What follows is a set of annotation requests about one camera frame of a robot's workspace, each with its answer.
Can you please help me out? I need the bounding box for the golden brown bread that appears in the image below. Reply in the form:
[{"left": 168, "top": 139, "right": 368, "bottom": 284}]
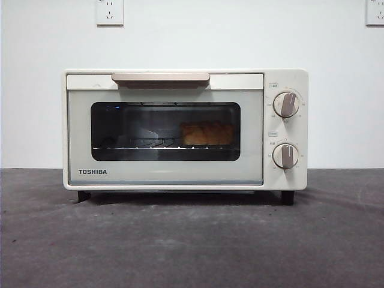
[{"left": 179, "top": 120, "right": 236, "bottom": 146}]

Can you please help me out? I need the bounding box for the glass oven door with handle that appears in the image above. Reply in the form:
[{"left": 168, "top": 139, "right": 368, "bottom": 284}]
[{"left": 66, "top": 72, "right": 265, "bottom": 187}]

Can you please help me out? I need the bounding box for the cream oven dial knob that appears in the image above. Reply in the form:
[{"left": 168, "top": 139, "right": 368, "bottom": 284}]
[
  {"left": 272, "top": 143, "right": 300, "bottom": 170},
  {"left": 274, "top": 91, "right": 301, "bottom": 119}
]

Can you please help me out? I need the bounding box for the cream Toshiba toaster oven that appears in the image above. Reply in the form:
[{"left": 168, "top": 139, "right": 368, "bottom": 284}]
[{"left": 61, "top": 68, "right": 310, "bottom": 206}]

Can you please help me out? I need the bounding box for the metal wire oven rack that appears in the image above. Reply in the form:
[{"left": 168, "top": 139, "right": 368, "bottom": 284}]
[{"left": 92, "top": 137, "right": 240, "bottom": 151}]

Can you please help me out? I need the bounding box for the white wall socket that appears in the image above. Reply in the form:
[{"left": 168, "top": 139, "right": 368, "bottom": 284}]
[
  {"left": 365, "top": 0, "right": 384, "bottom": 27},
  {"left": 95, "top": 0, "right": 124, "bottom": 27}
]

